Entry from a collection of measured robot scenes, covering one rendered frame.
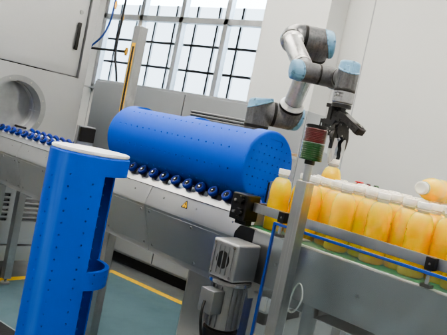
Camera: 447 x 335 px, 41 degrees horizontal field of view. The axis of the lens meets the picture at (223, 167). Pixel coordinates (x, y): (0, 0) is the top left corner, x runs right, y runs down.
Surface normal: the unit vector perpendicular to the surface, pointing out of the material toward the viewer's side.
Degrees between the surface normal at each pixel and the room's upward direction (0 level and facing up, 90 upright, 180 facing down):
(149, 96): 90
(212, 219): 70
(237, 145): 64
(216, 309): 90
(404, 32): 90
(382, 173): 90
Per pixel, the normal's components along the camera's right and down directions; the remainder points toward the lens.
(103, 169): 0.54, 0.15
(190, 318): -0.61, -0.08
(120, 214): -0.73, 0.23
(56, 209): -0.36, -0.02
